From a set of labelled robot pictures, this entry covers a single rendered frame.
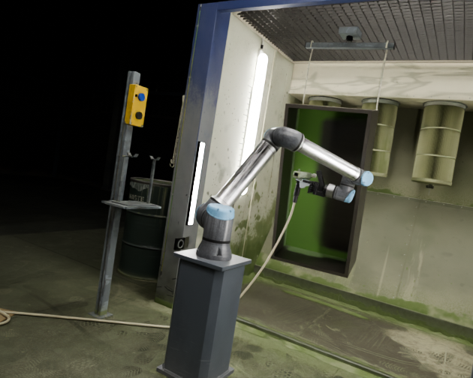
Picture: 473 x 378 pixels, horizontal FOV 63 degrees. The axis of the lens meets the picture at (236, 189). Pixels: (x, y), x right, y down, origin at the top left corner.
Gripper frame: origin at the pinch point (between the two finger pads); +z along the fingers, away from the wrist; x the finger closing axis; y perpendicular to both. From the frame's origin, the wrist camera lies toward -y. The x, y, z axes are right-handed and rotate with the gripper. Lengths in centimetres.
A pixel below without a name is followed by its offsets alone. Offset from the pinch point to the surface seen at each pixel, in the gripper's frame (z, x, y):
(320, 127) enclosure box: 7, 52, -40
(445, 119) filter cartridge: -79, 128, -74
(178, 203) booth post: 83, -6, 42
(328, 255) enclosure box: -24, 67, 60
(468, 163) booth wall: -110, 162, -43
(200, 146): 77, -3, -4
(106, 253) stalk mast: 98, -56, 78
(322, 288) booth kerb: -21, 108, 102
